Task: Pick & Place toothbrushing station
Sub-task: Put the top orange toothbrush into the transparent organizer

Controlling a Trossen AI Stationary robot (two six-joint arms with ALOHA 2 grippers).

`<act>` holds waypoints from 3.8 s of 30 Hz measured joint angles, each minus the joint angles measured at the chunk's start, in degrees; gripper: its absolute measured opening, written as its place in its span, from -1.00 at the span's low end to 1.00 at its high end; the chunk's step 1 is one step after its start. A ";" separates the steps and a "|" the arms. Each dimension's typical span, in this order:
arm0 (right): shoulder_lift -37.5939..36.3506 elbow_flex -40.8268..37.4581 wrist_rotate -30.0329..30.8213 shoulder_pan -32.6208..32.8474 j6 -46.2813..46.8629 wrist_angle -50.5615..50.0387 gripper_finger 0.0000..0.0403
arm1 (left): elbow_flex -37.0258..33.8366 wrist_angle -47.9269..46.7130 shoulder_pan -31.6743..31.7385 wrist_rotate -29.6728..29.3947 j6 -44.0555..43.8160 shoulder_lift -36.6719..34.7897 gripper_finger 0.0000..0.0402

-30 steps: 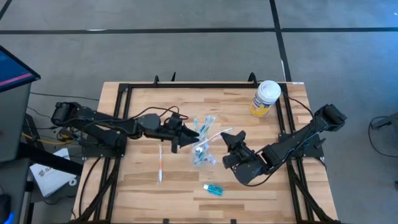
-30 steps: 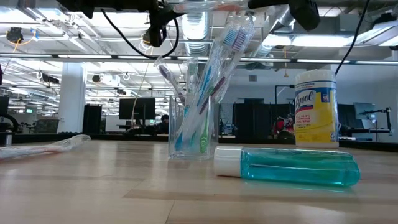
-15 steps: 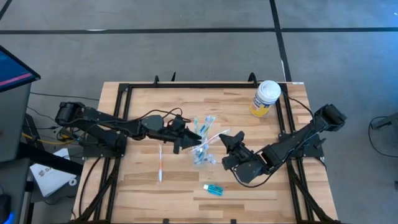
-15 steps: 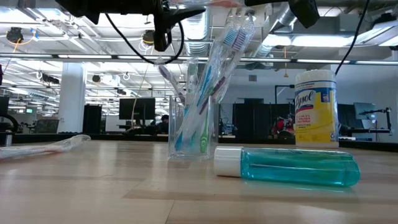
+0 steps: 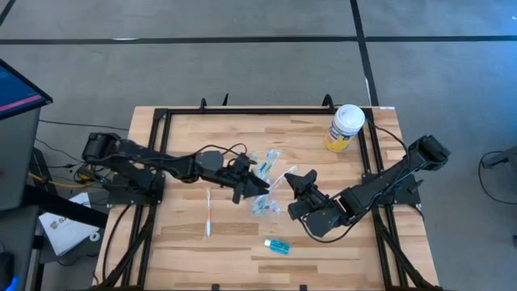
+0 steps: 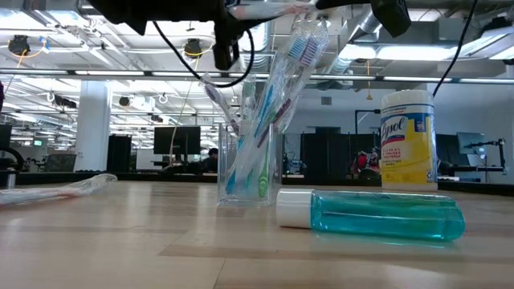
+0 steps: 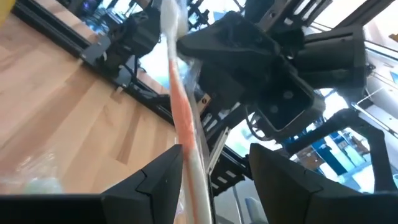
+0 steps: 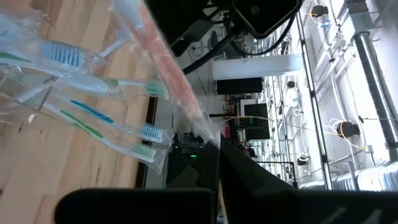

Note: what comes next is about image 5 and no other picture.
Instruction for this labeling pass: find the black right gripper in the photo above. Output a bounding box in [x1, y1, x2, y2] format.
[284, 169, 330, 221]

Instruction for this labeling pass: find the yellow cable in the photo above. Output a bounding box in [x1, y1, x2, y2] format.
[27, 171, 107, 190]

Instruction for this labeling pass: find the white paper booklet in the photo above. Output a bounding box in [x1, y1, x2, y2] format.
[38, 192, 101, 257]

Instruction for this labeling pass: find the blue mouthwash bottle white cap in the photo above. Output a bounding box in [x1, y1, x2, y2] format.
[263, 238, 292, 256]

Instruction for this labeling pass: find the blue mouthwash bottle green label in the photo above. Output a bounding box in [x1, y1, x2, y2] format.
[251, 196, 270, 216]

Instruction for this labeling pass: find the monitor with blue screen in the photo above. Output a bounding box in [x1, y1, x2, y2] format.
[0, 59, 54, 121]

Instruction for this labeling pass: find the black aluminium table frame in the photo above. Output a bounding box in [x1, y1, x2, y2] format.
[93, 93, 441, 291]

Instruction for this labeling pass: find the gray monitor stand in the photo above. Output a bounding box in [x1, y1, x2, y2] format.
[0, 105, 42, 212]

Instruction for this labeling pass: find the orange toothbrush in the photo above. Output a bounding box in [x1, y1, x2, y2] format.
[204, 188, 213, 238]

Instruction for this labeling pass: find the purple toothbrush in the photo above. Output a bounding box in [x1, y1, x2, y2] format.
[269, 164, 299, 193]

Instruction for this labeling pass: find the black desk beam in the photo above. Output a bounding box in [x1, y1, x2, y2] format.
[22, 183, 109, 230]

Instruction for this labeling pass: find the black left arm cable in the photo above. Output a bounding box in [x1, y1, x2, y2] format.
[189, 141, 259, 166]

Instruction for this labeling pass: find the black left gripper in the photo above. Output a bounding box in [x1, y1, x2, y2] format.
[213, 152, 271, 205]

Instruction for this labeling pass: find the yellow Lysol wipes canister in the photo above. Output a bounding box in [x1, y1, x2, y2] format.
[322, 103, 367, 154]

